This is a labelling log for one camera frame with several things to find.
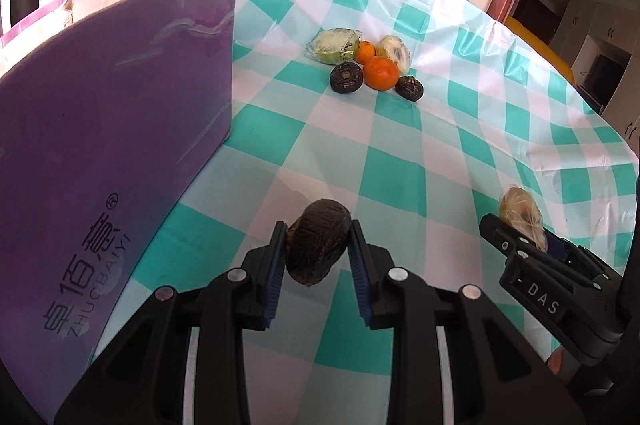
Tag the dark screen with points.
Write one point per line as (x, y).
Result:
(605, 77)

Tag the dark brown round fruit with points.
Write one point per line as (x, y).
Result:
(346, 78)

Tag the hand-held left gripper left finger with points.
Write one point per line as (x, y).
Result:
(277, 277)

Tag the large dark brown fruit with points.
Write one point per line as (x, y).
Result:
(316, 245)

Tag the small orange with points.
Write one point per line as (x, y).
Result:
(366, 51)

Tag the yellow rounded object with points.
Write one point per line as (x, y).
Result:
(545, 50)

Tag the white wall cabinets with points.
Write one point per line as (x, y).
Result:
(610, 35)

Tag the purple cardboard box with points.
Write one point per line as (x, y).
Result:
(110, 130)

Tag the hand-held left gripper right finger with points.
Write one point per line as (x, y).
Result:
(360, 277)

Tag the green white checked tablecloth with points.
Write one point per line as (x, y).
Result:
(450, 155)

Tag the plastic-wrapped pale green fruit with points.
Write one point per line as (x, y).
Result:
(330, 46)

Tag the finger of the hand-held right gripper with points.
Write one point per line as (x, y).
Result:
(530, 285)
(556, 249)

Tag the plastic-wrapped brown-yellow fruit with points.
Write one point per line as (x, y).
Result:
(520, 211)

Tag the large orange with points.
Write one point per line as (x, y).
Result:
(381, 74)

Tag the person's right hand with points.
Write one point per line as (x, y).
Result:
(556, 362)

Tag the small dark brown fruit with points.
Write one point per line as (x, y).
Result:
(410, 88)

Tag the plastic-wrapped yellow-green fruit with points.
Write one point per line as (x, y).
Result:
(395, 51)

